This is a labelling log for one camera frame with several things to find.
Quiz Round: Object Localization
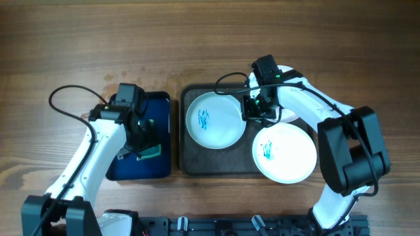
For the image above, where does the green yellow sponge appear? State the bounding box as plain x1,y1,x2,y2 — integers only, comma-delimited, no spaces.
136,119,162,161

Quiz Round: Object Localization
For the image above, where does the white plate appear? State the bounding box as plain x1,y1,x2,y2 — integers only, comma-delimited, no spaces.
252,123,317,184
185,92,246,149
248,66,299,123

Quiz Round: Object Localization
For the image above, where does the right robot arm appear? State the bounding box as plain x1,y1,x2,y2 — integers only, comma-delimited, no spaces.
241,55,390,235

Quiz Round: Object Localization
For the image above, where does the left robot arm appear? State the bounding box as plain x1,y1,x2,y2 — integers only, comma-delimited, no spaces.
21,83,161,235

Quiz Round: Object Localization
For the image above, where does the black water tray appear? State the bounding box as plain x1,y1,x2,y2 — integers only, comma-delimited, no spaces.
106,91,171,181

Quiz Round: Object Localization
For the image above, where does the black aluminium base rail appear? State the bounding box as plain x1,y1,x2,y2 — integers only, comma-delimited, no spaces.
98,214,370,236

